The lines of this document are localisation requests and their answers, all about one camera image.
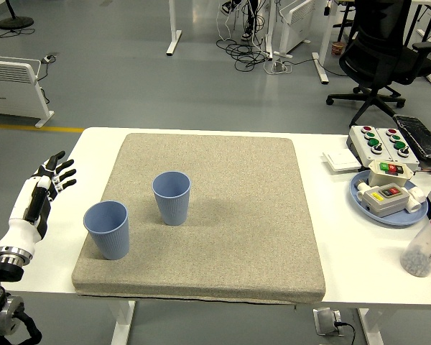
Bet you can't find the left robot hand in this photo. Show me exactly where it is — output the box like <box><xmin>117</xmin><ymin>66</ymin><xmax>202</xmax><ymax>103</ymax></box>
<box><xmin>0</xmin><ymin>150</ymin><xmax>77</xmax><ymax>257</ymax></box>

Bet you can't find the black round stand base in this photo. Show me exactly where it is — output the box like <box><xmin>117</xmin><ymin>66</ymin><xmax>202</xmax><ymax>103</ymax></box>
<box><xmin>0</xmin><ymin>0</ymin><xmax>35</xmax><ymax>30</ymax></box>

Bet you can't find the grey-brown fabric mat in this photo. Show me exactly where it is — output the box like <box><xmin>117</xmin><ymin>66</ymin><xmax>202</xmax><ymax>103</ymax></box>
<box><xmin>71</xmin><ymin>132</ymin><xmax>327</xmax><ymax>305</ymax></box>

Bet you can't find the white table leg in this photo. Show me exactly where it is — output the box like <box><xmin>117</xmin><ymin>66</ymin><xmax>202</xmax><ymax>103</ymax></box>
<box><xmin>110</xmin><ymin>300</ymin><xmax>136</xmax><ymax>345</ymax></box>
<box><xmin>357</xmin><ymin>308</ymin><xmax>385</xmax><ymax>345</ymax></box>

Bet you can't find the white green-red button switch box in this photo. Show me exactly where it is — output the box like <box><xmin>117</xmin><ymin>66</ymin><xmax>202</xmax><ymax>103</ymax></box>
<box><xmin>366</xmin><ymin>160</ymin><xmax>416</xmax><ymax>188</ymax></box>

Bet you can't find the silver floor socket box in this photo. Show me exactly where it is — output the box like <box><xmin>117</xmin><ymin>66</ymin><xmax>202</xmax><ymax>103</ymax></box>
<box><xmin>312</xmin><ymin>308</ymin><xmax>344</xmax><ymax>337</ymax></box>

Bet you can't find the large white panel heater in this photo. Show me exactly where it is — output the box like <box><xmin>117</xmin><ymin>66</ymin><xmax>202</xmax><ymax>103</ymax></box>
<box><xmin>0</xmin><ymin>55</ymin><xmax>55</xmax><ymax>129</ymax></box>

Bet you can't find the clear bottle with red cap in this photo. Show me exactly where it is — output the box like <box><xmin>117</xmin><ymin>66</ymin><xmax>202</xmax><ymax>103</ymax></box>
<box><xmin>400</xmin><ymin>211</ymin><xmax>431</xmax><ymax>278</ymax></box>

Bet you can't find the black office chair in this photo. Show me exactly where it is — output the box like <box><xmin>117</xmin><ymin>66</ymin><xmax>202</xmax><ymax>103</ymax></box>
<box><xmin>325</xmin><ymin>0</ymin><xmax>431</xmax><ymax>127</ymax></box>

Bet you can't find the black wrapped keyboard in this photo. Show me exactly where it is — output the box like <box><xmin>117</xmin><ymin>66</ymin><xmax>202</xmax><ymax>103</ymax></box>
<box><xmin>392</xmin><ymin>114</ymin><xmax>431</xmax><ymax>162</ymax></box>

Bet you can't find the blue round plate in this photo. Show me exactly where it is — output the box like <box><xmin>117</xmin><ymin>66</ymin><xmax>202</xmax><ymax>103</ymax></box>
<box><xmin>349</xmin><ymin>175</ymin><xmax>429</xmax><ymax>226</ymax></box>

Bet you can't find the black floor cable bundle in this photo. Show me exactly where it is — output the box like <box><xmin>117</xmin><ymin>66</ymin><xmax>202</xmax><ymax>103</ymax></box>
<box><xmin>215</xmin><ymin>37</ymin><xmax>274</xmax><ymax>72</ymax></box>

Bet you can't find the small white panel heater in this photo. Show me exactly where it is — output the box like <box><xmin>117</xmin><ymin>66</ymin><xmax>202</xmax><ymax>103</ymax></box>
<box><xmin>274</xmin><ymin>0</ymin><xmax>317</xmax><ymax>59</ymax></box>

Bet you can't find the white control button box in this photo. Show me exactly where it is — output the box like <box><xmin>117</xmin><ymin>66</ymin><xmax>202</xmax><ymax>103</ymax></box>
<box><xmin>376</xmin><ymin>127</ymin><xmax>422</xmax><ymax>170</ymax></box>
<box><xmin>346</xmin><ymin>124</ymin><xmax>394</xmax><ymax>170</ymax></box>

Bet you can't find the grey push-button switch box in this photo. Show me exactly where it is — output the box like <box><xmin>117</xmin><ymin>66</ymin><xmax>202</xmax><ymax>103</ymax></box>
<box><xmin>357</xmin><ymin>182</ymin><xmax>427</xmax><ymax>219</ymax></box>

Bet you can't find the black floor socket cable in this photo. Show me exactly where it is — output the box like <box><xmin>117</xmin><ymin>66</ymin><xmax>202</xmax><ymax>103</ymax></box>
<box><xmin>335</xmin><ymin>321</ymin><xmax>356</xmax><ymax>345</ymax></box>

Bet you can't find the white desk leg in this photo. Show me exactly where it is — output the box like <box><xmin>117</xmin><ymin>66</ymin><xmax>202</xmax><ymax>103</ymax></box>
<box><xmin>311</xmin><ymin>0</ymin><xmax>337</xmax><ymax>85</ymax></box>
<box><xmin>166</xmin><ymin>0</ymin><xmax>183</xmax><ymax>56</ymax></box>

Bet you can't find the blue ribbed plastic cup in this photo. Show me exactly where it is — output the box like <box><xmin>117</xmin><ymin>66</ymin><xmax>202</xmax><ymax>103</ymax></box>
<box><xmin>152</xmin><ymin>171</ymin><xmax>192</xmax><ymax>226</ymax></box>
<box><xmin>83</xmin><ymin>200</ymin><xmax>131</xmax><ymax>261</ymax></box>

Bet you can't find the white wall switch plate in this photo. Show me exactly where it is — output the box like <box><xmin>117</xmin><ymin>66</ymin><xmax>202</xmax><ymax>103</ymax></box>
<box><xmin>322</xmin><ymin>149</ymin><xmax>362</xmax><ymax>175</ymax></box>

